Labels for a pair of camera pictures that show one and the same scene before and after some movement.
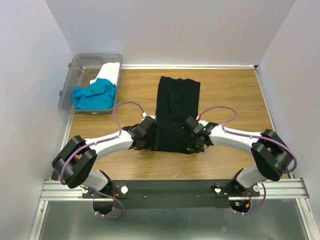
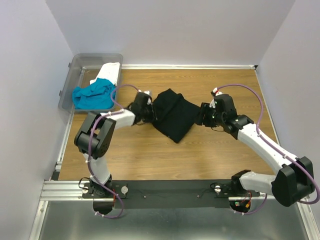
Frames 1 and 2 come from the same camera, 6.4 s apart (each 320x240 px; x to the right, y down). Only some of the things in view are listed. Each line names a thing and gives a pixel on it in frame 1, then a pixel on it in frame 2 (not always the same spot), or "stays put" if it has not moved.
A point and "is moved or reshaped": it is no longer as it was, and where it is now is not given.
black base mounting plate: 166,194 stays put
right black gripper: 192,149 to 205,109
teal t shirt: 100,94 stays put
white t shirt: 109,71 stays put
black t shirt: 177,102 is moved or reshaped
